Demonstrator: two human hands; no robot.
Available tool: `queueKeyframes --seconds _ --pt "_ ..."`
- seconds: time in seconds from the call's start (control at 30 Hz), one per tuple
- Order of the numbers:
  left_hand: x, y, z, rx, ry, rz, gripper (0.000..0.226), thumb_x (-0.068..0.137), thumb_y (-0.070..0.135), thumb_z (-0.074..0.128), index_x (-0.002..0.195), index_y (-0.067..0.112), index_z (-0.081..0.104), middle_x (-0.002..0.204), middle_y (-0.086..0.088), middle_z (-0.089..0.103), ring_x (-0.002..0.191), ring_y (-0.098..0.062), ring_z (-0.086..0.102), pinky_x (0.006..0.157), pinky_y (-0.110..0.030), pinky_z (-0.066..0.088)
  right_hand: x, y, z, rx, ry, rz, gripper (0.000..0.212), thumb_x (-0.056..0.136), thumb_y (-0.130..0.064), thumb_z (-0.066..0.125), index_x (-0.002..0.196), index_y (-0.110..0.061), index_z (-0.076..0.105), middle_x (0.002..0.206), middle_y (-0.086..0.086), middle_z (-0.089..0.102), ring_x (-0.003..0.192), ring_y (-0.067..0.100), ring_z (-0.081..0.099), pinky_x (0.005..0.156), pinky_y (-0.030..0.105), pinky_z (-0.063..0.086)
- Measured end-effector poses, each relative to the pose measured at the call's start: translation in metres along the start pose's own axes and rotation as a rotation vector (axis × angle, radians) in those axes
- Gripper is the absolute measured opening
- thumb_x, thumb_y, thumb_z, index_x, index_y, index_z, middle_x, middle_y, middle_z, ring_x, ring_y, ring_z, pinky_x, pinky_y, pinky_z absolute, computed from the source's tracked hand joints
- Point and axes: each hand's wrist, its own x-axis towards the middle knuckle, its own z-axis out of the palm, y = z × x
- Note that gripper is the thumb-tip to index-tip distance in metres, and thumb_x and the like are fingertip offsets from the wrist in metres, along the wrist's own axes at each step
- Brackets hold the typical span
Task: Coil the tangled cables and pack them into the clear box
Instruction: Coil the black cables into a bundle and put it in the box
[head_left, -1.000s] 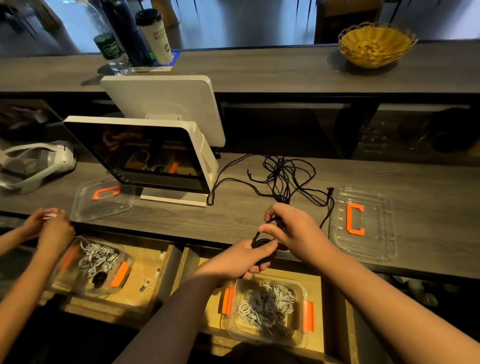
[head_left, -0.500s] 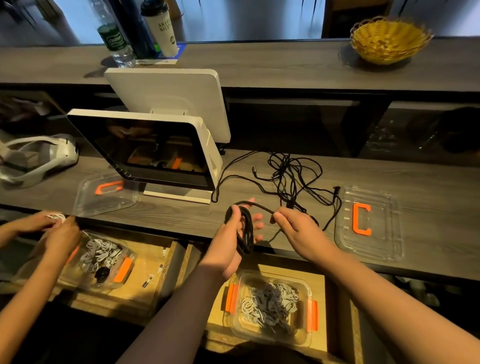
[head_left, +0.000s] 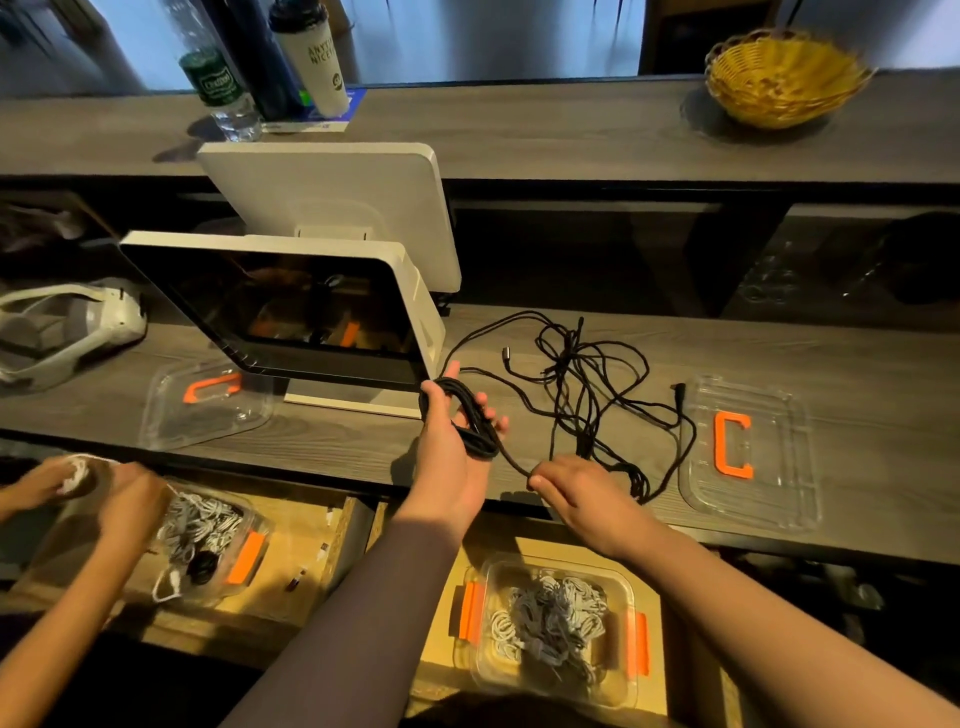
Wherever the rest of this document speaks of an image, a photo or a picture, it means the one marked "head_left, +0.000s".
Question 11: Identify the person's right hand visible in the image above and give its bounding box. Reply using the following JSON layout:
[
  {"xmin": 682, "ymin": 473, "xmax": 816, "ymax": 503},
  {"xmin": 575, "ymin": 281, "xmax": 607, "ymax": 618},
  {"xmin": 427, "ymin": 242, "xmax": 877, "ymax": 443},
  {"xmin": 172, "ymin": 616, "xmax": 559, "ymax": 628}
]
[{"xmin": 528, "ymin": 454, "xmax": 663, "ymax": 566}]

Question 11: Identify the person's left hand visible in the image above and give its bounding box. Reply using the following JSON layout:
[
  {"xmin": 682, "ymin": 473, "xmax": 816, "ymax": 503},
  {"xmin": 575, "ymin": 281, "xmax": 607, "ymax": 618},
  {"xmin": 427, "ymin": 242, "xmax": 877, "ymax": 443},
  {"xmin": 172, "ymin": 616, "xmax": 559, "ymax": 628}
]
[{"xmin": 393, "ymin": 360, "xmax": 512, "ymax": 536}]

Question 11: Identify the bundle of black cables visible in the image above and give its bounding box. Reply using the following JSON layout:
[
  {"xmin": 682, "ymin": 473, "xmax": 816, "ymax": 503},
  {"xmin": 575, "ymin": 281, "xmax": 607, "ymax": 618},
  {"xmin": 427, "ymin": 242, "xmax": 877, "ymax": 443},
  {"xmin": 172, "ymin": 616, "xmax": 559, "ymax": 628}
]
[{"xmin": 447, "ymin": 312, "xmax": 699, "ymax": 504}]

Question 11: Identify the clear container drawer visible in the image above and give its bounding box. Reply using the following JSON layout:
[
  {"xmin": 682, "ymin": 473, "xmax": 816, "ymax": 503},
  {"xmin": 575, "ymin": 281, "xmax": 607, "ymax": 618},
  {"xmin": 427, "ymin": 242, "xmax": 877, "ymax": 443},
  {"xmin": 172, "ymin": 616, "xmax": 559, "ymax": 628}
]
[
  {"xmin": 450, "ymin": 552, "xmax": 654, "ymax": 710},
  {"xmin": 142, "ymin": 483, "xmax": 272, "ymax": 609}
]

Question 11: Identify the person's left forearm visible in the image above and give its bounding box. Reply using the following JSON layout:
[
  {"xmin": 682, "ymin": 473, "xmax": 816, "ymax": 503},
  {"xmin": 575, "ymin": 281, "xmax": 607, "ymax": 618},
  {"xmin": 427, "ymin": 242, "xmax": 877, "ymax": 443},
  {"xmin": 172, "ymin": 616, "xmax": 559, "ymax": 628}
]
[{"xmin": 225, "ymin": 510, "xmax": 470, "ymax": 728}]

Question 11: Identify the another person's forearm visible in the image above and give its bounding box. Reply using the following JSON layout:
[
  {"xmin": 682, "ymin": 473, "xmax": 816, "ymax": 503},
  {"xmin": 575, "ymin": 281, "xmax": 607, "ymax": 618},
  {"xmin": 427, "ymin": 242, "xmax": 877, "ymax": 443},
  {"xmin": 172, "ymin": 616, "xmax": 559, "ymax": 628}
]
[{"xmin": 0, "ymin": 540, "xmax": 144, "ymax": 728}]

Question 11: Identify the person's right forearm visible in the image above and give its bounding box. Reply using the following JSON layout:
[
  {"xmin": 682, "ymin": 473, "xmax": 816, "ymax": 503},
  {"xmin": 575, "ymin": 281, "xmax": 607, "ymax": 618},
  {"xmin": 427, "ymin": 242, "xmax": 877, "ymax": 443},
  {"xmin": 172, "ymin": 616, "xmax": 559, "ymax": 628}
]
[{"xmin": 622, "ymin": 525, "xmax": 960, "ymax": 728}]

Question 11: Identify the wooden drawer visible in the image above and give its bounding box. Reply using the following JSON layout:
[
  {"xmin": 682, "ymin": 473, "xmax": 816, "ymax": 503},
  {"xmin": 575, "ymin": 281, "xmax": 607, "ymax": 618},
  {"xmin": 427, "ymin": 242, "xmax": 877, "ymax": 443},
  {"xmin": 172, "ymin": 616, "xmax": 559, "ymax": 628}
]
[
  {"xmin": 0, "ymin": 450, "xmax": 377, "ymax": 669},
  {"xmin": 367, "ymin": 510, "xmax": 752, "ymax": 728}
]

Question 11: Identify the white touchscreen monitor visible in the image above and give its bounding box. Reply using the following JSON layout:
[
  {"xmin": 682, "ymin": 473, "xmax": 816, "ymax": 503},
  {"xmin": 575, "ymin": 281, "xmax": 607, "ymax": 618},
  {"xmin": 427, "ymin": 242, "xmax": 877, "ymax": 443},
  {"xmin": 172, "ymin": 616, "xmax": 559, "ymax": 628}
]
[{"xmin": 120, "ymin": 229, "xmax": 449, "ymax": 419}]

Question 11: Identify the white customer display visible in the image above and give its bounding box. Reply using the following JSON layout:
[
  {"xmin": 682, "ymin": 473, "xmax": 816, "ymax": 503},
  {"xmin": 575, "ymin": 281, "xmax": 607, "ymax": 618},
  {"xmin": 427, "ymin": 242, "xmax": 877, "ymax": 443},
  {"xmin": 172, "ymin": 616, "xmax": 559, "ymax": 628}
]
[{"xmin": 198, "ymin": 141, "xmax": 464, "ymax": 294}]

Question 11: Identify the grey wooden bar counter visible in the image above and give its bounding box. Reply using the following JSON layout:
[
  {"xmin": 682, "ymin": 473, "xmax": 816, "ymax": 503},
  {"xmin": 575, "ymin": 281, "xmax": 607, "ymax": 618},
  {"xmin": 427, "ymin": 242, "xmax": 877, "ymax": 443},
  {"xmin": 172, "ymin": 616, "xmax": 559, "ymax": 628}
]
[{"xmin": 0, "ymin": 67, "xmax": 960, "ymax": 189}]

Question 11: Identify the white headset device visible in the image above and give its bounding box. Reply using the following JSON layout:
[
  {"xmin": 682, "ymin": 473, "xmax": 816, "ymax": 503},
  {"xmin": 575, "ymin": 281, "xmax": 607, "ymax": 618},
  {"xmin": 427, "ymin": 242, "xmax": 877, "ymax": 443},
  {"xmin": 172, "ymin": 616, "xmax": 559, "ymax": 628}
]
[{"xmin": 0, "ymin": 282, "xmax": 149, "ymax": 395}]

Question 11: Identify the blue white notebook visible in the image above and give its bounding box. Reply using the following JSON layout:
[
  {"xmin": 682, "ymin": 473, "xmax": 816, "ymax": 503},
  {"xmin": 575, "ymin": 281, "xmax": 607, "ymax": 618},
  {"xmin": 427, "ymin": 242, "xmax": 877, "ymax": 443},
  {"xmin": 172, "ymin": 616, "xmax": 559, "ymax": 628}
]
[{"xmin": 262, "ymin": 90, "xmax": 366, "ymax": 134}]

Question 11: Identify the white paper coffee cup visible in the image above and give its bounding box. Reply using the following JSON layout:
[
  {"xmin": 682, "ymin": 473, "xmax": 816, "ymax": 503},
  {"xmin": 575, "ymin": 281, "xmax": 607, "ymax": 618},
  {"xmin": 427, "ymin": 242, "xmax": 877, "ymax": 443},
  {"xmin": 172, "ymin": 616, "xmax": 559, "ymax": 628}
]
[{"xmin": 267, "ymin": 0, "xmax": 354, "ymax": 122}]

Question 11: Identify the clear plastic water bottle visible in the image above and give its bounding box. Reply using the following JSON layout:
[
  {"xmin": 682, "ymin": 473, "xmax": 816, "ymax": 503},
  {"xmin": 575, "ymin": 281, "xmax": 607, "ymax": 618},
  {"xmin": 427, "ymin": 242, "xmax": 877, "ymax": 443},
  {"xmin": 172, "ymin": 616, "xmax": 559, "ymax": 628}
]
[{"xmin": 165, "ymin": 0, "xmax": 264, "ymax": 140}]

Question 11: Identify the black thermos bottle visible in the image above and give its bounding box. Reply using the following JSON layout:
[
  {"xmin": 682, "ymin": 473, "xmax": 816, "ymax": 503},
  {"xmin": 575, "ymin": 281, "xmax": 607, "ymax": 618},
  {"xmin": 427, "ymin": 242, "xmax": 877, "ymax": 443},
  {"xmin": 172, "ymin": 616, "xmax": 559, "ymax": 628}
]
[{"xmin": 210, "ymin": 0, "xmax": 309, "ymax": 122}]

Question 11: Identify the yellow woven basket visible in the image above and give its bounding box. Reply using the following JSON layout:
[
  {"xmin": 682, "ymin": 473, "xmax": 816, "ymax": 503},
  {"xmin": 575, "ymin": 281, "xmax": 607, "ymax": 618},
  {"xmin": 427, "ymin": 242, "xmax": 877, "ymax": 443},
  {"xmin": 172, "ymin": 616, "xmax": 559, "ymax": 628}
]
[{"xmin": 703, "ymin": 30, "xmax": 875, "ymax": 131}]

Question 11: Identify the brown wooden chair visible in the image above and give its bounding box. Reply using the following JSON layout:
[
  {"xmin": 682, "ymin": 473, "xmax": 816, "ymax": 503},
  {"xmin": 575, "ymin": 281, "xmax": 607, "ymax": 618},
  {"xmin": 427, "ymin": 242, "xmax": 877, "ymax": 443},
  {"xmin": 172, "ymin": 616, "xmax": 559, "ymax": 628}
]
[{"xmin": 640, "ymin": 0, "xmax": 782, "ymax": 77}]

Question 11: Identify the clear lid orange handle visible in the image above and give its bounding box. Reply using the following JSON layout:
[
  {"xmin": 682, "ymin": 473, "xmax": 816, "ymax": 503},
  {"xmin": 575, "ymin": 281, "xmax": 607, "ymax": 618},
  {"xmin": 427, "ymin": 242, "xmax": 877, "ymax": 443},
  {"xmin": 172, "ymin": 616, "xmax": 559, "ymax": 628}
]
[
  {"xmin": 678, "ymin": 375, "xmax": 824, "ymax": 531},
  {"xmin": 139, "ymin": 352, "xmax": 279, "ymax": 452}
]

